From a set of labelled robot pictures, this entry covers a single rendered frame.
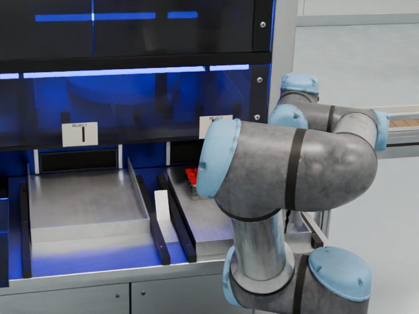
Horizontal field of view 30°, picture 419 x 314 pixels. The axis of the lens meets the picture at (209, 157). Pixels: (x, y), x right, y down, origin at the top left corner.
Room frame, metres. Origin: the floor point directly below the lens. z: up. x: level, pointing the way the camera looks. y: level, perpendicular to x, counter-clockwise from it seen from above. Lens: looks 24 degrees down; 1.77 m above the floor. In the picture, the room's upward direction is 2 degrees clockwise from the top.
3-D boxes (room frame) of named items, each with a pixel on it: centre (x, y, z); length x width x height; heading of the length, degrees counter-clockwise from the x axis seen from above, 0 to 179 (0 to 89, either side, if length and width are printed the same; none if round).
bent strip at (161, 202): (1.56, 0.09, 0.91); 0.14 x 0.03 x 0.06; 15
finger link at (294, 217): (1.48, -0.19, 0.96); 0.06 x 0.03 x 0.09; 14
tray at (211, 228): (1.63, -0.06, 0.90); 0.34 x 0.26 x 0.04; 14
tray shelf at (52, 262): (1.64, 0.11, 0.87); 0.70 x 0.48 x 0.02; 104
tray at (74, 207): (1.66, 0.29, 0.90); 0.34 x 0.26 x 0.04; 14
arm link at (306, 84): (1.48, -0.17, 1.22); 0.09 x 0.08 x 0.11; 166
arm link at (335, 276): (1.22, -0.24, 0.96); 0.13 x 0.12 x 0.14; 76
